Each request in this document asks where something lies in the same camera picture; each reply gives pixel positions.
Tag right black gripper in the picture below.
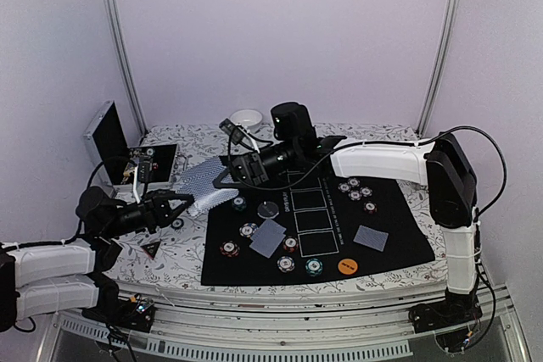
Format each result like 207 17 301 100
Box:
212 140 299 188

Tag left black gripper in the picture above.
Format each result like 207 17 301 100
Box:
103 188 194 238

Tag white chip cluster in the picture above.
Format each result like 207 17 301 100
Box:
361 187 372 197
348 191 361 201
348 178 361 188

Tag clear dealer button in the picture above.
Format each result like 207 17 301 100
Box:
257 201 280 220

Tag green poker chip stack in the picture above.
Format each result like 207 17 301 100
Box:
171 219 184 230

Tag red chip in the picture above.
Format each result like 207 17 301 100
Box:
220 241 240 258
363 202 378 214
283 237 299 253

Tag blue card deck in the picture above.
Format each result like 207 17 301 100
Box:
175 156 238 217

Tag face-down card big blind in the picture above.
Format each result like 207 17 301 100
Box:
353 225 389 253

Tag orange big blind button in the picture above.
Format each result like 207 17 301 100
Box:
338 259 358 276

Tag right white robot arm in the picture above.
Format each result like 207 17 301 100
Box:
214 102 479 325

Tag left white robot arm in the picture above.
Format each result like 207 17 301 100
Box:
1 182 194 331

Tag white ceramic bowl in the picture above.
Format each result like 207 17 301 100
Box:
229 109 263 133

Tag black triangular marker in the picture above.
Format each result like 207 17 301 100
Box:
140 241 161 259

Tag silver poker chip case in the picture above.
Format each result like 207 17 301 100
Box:
82 100 179 192

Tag black poker mat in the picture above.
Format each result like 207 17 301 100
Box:
200 167 435 287

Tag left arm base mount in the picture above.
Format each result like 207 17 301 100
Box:
81 295 156 333

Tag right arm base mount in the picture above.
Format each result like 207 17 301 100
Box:
408 290 484 333

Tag right aluminium frame post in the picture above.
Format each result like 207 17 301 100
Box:
416 0 460 136

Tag aluminium frame post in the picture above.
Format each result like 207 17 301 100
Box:
104 0 148 138
416 0 460 136

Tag left aluminium frame post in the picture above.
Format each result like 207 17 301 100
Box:
104 0 148 138

